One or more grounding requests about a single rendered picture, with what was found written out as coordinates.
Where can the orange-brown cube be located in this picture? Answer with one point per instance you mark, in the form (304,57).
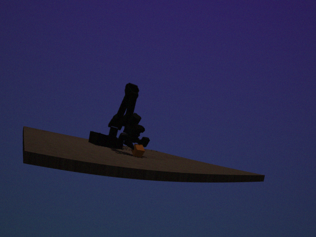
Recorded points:
(138,150)

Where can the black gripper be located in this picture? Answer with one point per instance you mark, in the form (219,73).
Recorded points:
(128,139)

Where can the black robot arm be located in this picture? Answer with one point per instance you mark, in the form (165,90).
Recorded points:
(130,120)

